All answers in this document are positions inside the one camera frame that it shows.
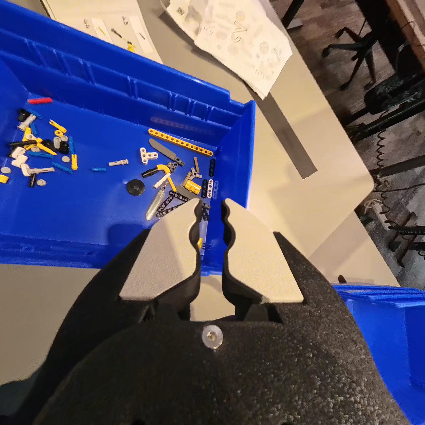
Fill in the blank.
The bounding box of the black coiled cable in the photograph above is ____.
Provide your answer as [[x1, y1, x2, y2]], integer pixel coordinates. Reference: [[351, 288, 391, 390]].
[[373, 128, 425, 241]]

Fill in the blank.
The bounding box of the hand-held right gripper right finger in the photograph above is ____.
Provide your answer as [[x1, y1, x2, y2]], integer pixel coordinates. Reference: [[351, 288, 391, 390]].
[[221, 198, 304, 321]]

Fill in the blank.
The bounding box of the white power strip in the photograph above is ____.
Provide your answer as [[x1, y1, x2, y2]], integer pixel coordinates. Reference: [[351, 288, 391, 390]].
[[365, 198, 393, 232]]

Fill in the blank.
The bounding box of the blue plastic parts bin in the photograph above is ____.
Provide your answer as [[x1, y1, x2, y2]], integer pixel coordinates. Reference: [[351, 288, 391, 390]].
[[332, 283, 425, 425], [0, 0, 256, 277]]

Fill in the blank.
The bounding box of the black desk leg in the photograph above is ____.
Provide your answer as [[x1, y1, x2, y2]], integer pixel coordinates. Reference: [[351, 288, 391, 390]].
[[282, 0, 306, 29]]

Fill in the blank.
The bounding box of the heap of lego pieces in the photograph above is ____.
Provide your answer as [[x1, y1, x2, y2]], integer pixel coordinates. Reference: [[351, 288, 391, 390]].
[[0, 108, 220, 223]]

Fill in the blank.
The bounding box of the long yellow lego beam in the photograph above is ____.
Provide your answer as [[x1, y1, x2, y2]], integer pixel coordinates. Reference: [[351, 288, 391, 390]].
[[148, 128, 214, 157]]

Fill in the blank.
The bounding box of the white flat board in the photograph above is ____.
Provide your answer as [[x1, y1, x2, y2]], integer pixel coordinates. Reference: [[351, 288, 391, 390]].
[[194, 0, 293, 100]]

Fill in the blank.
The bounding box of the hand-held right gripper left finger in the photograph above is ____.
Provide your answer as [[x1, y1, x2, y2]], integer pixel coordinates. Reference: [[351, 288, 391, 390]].
[[119, 198, 203, 319]]

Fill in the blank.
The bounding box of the open lego instruction booklet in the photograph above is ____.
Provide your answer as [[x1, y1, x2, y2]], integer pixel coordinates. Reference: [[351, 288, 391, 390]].
[[41, 0, 163, 64]]

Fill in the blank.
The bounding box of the black office chair base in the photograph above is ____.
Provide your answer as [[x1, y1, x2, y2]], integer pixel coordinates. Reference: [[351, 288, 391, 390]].
[[321, 18, 404, 92]]

